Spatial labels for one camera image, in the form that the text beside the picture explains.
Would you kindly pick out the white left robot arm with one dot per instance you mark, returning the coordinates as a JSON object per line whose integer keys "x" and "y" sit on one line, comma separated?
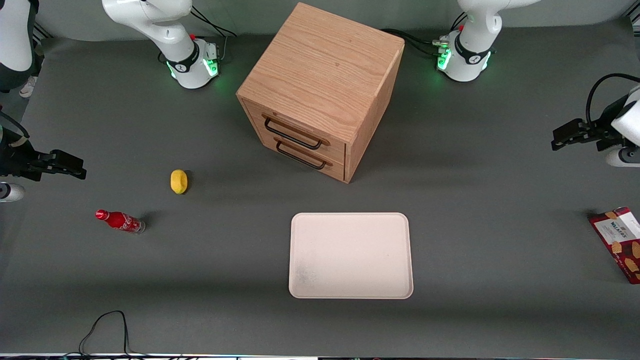
{"x": 475, "y": 30}

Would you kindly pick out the wooden lower drawer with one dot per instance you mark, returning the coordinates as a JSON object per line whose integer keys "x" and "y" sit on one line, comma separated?
{"x": 336, "y": 170}

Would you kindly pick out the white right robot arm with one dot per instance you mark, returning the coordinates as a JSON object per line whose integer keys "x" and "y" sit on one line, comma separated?
{"x": 150, "y": 20}

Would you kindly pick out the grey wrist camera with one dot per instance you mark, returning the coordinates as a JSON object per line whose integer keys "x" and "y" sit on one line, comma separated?
{"x": 625, "y": 157}
{"x": 10, "y": 192}

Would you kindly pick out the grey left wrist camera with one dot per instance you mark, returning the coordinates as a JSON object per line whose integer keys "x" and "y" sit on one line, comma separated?
{"x": 625, "y": 157}

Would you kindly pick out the white rectangular tray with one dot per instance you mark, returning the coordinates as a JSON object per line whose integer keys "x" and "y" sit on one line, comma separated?
{"x": 350, "y": 255}

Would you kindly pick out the yellow lemon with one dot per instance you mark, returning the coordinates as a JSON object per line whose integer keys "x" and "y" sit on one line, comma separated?
{"x": 179, "y": 181}

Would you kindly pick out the red cola bottle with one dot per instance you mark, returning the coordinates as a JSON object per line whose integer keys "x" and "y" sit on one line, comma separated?
{"x": 120, "y": 221}

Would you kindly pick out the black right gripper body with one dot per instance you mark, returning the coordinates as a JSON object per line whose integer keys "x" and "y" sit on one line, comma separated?
{"x": 17, "y": 161}

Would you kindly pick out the wooden drawer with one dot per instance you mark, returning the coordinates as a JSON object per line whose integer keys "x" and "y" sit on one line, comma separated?
{"x": 336, "y": 170}
{"x": 334, "y": 149}

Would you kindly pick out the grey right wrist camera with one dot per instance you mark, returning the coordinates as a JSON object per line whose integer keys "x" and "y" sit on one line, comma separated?
{"x": 10, "y": 192}

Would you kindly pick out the wooden upper drawer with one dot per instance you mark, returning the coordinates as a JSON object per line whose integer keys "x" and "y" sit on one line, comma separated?
{"x": 334, "y": 149}

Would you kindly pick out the wooden drawer cabinet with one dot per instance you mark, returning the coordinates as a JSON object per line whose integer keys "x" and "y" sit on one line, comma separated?
{"x": 325, "y": 60}

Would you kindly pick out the red cookie box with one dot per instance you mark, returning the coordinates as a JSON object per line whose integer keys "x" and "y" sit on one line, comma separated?
{"x": 620, "y": 240}

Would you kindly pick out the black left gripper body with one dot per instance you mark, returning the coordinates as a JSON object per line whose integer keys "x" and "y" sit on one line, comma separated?
{"x": 602, "y": 131}

